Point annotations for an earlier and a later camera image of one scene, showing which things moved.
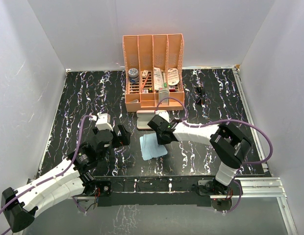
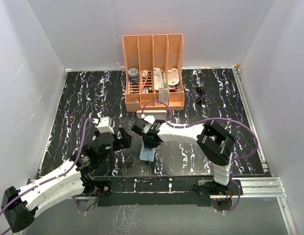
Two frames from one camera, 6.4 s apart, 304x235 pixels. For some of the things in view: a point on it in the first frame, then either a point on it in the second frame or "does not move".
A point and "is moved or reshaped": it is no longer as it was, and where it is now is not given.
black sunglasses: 200,97 does not move
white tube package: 158,81 does not move
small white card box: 144,73 does not move
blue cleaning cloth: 149,147 is moved or reshaped
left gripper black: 125,134 does not move
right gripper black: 161,142 to 148,146
